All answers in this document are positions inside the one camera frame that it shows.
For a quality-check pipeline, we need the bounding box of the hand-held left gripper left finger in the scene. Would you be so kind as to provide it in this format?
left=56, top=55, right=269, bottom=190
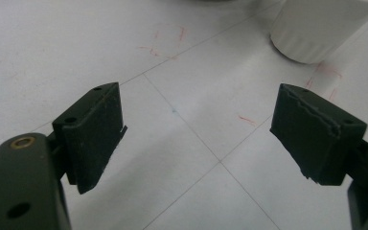
left=51, top=81, right=128, bottom=196

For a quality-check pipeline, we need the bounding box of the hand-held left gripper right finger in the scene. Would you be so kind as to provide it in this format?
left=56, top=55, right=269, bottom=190
left=269, top=82, right=368, bottom=187

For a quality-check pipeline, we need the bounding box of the white ribbed cup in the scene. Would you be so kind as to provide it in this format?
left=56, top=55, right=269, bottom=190
left=269, top=0, right=368, bottom=65

